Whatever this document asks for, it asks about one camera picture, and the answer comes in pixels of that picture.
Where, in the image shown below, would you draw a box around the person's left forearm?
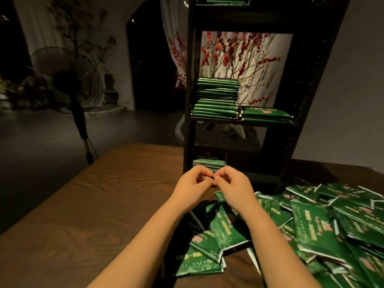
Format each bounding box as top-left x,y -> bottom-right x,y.
89,201 -> 194,288

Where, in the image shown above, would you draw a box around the person's right forearm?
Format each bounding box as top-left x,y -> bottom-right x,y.
242,206 -> 322,288

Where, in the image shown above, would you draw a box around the person's right hand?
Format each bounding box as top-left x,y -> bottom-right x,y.
213,165 -> 260,218

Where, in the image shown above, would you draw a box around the black metal shelf rack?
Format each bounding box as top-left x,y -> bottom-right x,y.
183,0 -> 352,191

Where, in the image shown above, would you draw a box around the person's left hand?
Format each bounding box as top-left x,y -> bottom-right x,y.
169,165 -> 216,215

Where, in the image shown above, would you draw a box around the pile of green packets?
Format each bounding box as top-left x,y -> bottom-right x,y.
176,183 -> 384,288

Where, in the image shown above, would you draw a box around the dark vase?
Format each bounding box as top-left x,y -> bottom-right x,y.
101,73 -> 120,107

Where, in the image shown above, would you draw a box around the white curtain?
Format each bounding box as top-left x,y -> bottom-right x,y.
12,0 -> 62,55
158,0 -> 190,89

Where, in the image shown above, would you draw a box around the red berry branches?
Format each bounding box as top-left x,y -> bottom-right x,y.
168,30 -> 282,106

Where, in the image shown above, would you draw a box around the black standing fan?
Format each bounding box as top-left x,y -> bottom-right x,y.
30,46 -> 104,166

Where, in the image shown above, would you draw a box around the shelf packet stack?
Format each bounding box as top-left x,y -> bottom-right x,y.
239,106 -> 294,124

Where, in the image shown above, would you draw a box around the bare branched tree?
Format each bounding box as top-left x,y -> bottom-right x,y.
48,0 -> 118,77

